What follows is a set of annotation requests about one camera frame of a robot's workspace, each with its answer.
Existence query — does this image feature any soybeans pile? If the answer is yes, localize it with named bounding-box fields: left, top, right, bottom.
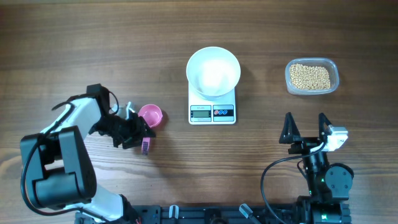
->
left=289, top=64, right=331, bottom=90

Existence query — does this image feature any pink measuring scoop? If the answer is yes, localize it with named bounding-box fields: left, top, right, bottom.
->
left=138, top=104, right=163, bottom=156

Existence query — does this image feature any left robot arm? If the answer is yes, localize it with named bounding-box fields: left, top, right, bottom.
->
left=20, top=84, right=156, bottom=223

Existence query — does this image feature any right black cable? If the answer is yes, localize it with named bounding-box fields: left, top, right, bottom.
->
left=260, top=142, right=327, bottom=224

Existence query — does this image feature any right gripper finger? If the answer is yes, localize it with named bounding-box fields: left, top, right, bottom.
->
left=279, top=112, right=301, bottom=144
left=318, top=113, right=331, bottom=142

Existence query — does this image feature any left black cable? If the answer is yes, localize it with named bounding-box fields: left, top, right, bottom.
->
left=19, top=90, right=120, bottom=218

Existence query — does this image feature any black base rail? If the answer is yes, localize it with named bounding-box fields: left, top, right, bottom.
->
left=74, top=203, right=352, bottom=224

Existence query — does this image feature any white digital kitchen scale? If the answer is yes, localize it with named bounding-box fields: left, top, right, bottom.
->
left=188, top=85, right=237, bottom=125

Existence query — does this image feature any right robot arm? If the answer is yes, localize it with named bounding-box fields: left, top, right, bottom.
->
left=279, top=113, right=354, bottom=223

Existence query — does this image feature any white bowl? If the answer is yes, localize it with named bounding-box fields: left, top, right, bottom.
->
left=186, top=46, right=241, bottom=100

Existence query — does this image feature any black cable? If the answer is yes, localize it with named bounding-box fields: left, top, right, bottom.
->
left=260, top=142, right=327, bottom=224
left=19, top=90, right=120, bottom=218

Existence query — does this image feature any clear plastic container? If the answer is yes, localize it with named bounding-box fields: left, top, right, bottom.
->
left=285, top=58, right=340, bottom=95

